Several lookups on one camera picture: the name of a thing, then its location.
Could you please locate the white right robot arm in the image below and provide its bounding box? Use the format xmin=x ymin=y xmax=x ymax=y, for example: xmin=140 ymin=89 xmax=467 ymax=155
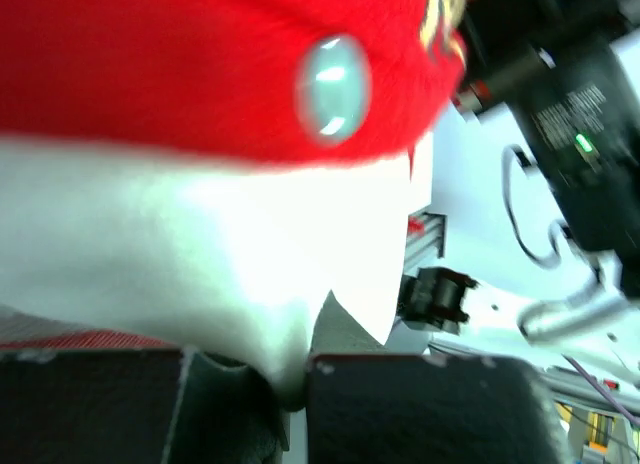
xmin=454 ymin=0 xmax=639 ymax=381

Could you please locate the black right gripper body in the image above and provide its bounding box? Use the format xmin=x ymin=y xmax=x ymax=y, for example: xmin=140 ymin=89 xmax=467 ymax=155
xmin=454 ymin=0 xmax=639 ymax=294

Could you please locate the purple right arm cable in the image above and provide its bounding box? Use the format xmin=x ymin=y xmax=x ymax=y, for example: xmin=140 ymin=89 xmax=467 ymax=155
xmin=562 ymin=353 xmax=640 ymax=430

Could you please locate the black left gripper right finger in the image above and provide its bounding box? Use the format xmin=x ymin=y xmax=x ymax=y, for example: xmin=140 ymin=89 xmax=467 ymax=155
xmin=306 ymin=354 xmax=570 ymax=464

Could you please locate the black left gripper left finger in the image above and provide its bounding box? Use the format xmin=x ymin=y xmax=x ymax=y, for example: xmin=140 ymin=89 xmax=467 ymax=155
xmin=1 ymin=349 xmax=280 ymax=463

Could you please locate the white pillow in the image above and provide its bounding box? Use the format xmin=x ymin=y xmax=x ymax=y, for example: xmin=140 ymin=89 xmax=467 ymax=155
xmin=1 ymin=134 xmax=433 ymax=408

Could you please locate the aluminium front rail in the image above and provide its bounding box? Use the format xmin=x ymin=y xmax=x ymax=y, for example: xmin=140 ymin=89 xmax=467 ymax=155
xmin=403 ymin=211 xmax=447 ymax=274

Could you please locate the red patterned pillowcase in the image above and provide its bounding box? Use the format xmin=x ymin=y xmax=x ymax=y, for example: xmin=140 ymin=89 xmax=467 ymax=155
xmin=1 ymin=0 xmax=469 ymax=184

